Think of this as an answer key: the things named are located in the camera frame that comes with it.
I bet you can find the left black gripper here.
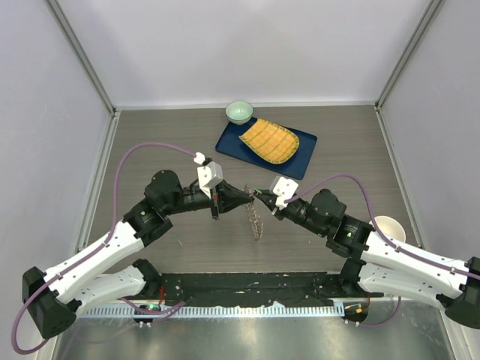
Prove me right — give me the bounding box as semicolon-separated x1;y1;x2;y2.
163;179;252;221

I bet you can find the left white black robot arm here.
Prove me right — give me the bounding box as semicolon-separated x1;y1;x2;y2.
22;165;253;340

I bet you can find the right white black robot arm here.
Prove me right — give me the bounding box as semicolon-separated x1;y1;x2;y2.
253;189;479;329

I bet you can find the dark blue tray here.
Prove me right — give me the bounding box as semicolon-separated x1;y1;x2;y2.
215;117;317;180

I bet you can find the yellow woven bamboo mat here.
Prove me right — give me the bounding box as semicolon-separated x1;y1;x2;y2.
239;118;300;165

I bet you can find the light green ceramic bowl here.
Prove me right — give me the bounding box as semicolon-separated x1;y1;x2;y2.
225;100;254;125

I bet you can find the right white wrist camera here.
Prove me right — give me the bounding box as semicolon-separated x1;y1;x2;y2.
269;175;299;210

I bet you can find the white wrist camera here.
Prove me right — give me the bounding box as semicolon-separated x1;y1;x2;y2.
193;152;224;199
269;175;299;210

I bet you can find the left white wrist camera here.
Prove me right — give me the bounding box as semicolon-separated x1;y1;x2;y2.
193;152;224;199

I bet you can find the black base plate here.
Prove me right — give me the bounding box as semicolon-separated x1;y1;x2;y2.
115;270;383;307

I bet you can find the slotted white cable duct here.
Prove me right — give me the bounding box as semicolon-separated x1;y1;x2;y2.
80;301;344;320

